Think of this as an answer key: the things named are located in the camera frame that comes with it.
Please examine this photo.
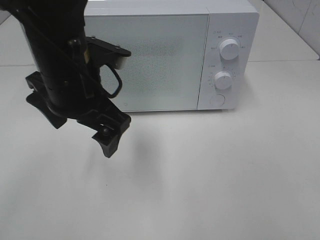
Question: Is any white microwave oven body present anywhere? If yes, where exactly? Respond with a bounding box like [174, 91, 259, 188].
[84, 0, 260, 110]

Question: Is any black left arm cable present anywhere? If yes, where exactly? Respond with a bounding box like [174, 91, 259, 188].
[24, 7, 123, 99]

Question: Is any white timer knob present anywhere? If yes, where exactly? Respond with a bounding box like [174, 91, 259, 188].
[213, 71, 233, 90]

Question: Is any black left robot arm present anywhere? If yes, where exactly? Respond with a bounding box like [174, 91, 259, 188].
[0, 0, 131, 158]

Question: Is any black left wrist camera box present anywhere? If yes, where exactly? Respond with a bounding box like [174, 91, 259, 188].
[85, 36, 132, 70]

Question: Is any round white door button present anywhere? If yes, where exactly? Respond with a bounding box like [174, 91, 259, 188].
[210, 94, 226, 108]

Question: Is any white upper power knob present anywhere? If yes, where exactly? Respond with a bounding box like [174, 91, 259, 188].
[218, 37, 241, 61]

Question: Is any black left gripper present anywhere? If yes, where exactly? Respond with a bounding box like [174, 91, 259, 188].
[25, 39, 132, 158]

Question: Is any white microwave door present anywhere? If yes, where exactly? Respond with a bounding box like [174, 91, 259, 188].
[85, 15, 208, 112]

